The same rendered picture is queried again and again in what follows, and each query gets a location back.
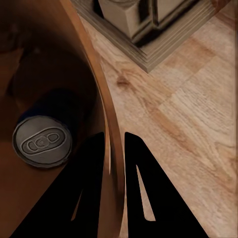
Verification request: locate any can of soda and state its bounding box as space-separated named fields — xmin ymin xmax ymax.
xmin=12 ymin=88 xmax=84 ymax=168

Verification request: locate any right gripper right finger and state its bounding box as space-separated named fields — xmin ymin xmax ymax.
xmin=124 ymin=132 xmax=209 ymax=238

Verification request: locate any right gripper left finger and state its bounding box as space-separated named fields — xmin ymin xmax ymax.
xmin=10 ymin=132 xmax=105 ymax=238

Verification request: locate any trash can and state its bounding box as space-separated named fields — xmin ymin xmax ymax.
xmin=0 ymin=0 xmax=125 ymax=238

